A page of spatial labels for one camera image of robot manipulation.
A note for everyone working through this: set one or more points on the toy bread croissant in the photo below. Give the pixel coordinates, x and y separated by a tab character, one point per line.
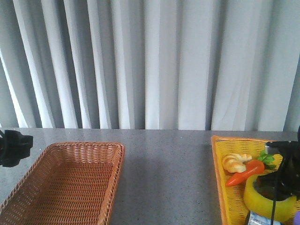
234	162

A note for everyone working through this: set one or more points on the silver blue can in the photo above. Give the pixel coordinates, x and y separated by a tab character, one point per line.
253	218

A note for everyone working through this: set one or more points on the yellow tape roll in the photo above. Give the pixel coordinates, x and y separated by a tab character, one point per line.
254	201

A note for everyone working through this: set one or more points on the yellow woven basket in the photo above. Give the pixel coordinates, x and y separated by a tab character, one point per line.
233	209

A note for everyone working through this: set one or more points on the purple object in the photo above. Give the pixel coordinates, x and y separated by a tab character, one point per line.
296	219

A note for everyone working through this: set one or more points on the orange toy carrot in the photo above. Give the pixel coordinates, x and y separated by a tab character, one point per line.
254	166

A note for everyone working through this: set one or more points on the grey pleated curtain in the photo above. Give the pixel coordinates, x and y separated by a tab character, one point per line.
228	65

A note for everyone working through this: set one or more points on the brown wicker basket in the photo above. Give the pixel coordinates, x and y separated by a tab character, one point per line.
70	183

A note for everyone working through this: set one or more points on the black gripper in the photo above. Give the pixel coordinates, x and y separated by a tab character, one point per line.
285	181
14	146

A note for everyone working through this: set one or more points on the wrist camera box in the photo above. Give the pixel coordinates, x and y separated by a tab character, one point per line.
280	147

